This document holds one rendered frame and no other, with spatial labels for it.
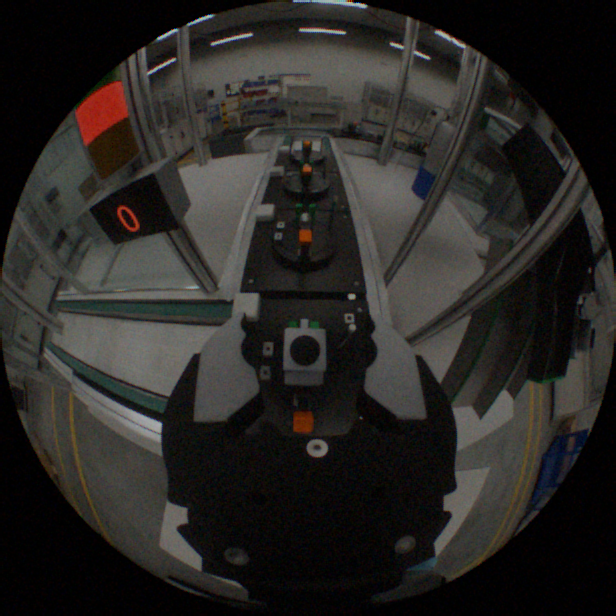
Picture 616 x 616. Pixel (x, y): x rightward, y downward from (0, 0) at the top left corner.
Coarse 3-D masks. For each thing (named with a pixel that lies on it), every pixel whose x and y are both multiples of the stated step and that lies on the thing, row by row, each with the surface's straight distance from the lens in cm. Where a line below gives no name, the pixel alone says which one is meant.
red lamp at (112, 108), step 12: (120, 84) 25; (96, 96) 23; (108, 96) 23; (120, 96) 24; (84, 108) 24; (96, 108) 23; (108, 108) 23; (120, 108) 23; (84, 120) 24; (96, 120) 23; (108, 120) 23; (84, 132) 24; (96, 132) 23
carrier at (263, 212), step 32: (256, 224) 49; (288, 224) 45; (320, 224) 45; (352, 224) 50; (256, 256) 42; (288, 256) 38; (320, 256) 39; (352, 256) 43; (256, 288) 37; (288, 288) 37; (320, 288) 37; (352, 288) 38
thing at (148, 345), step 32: (192, 288) 45; (96, 320) 77; (128, 320) 61; (160, 320) 52; (192, 320) 46; (224, 320) 41; (96, 352) 72; (128, 352) 57; (160, 352) 49; (192, 352) 44; (128, 384) 60; (160, 384) 48
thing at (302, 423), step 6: (300, 402) 22; (306, 402) 22; (300, 408) 22; (306, 408) 22; (294, 414) 22; (300, 414) 22; (306, 414) 22; (312, 414) 22; (294, 420) 21; (300, 420) 21; (306, 420) 21; (312, 420) 21; (294, 426) 22; (300, 426) 22; (306, 426) 22; (312, 426) 22
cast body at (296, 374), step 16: (304, 320) 26; (288, 336) 21; (304, 336) 20; (320, 336) 21; (288, 352) 20; (304, 352) 19; (320, 352) 21; (288, 368) 20; (304, 368) 20; (320, 368) 20; (288, 384) 24; (304, 384) 23; (320, 384) 23
